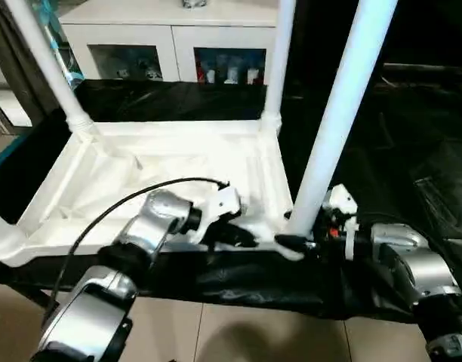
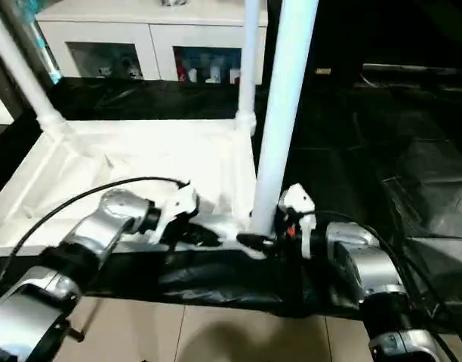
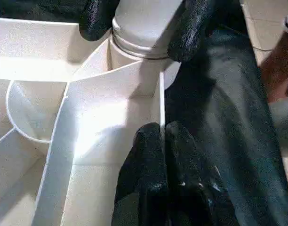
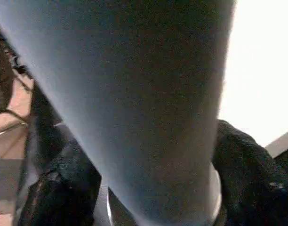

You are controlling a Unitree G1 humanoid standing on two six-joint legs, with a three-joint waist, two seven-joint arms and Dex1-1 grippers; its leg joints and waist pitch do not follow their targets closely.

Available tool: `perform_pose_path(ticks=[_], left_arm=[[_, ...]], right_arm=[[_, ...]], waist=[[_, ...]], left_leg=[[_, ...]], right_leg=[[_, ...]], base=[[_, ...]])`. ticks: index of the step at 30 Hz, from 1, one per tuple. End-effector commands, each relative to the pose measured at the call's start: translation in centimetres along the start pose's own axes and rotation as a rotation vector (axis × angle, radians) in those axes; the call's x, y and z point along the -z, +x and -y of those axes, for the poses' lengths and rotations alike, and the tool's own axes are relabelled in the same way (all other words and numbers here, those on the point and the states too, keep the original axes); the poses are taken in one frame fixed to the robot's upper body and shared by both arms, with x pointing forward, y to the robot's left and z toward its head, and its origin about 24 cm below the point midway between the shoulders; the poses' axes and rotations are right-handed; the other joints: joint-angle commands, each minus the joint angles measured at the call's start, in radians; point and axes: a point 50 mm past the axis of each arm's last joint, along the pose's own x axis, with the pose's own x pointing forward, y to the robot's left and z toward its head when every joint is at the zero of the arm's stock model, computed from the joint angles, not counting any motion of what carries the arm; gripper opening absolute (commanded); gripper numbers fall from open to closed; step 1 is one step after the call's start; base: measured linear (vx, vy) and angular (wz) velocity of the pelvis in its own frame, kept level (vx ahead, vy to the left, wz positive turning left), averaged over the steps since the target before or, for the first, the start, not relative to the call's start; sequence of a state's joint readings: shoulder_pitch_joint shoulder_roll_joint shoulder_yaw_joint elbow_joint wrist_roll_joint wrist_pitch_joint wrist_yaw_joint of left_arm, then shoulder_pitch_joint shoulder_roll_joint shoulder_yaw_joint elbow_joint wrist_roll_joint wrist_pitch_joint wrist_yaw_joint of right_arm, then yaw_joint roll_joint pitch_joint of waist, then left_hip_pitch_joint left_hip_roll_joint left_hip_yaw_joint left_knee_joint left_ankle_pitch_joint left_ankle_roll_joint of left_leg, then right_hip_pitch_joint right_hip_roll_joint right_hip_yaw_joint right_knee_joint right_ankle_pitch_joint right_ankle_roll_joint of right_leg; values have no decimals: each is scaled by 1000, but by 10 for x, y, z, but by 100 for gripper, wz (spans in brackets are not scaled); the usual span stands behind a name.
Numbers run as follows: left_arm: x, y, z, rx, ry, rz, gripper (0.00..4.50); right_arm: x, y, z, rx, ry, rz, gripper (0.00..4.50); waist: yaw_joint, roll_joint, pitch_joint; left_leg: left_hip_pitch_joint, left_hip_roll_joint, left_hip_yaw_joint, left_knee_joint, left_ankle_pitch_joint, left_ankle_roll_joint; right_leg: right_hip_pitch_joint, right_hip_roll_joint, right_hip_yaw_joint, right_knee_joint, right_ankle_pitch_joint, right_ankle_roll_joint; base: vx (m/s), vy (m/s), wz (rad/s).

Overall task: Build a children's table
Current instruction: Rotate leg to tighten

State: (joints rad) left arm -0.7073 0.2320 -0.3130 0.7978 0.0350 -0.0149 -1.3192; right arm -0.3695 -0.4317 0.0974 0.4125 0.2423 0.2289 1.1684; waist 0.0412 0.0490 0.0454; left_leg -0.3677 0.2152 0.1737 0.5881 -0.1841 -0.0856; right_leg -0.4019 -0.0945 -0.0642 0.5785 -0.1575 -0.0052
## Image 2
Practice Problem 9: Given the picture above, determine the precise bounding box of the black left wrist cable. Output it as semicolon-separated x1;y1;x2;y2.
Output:
0;175;193;299

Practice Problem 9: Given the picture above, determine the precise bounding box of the white cabinet with glass doors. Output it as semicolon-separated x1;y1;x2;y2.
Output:
33;0;270;85

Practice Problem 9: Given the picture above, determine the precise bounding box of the teal patterned hanging cloth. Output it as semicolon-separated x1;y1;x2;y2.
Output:
20;0;63;85

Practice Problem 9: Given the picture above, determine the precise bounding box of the white plastic table leg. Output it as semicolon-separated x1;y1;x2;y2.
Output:
236;0;263;133
0;6;72;141
251;0;319;238

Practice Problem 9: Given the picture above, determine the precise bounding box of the black mat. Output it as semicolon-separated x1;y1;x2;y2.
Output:
0;76;462;322

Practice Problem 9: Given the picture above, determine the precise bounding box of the white plastic table top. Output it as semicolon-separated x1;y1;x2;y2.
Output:
0;118;274;262

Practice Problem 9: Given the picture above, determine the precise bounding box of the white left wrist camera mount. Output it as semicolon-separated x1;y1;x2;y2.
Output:
149;179;202;243

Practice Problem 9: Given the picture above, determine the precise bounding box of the grey curtain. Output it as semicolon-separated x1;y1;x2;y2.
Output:
0;0;51;126

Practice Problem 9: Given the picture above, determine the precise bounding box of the black metal table strut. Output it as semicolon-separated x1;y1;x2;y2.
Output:
69;296;100;341

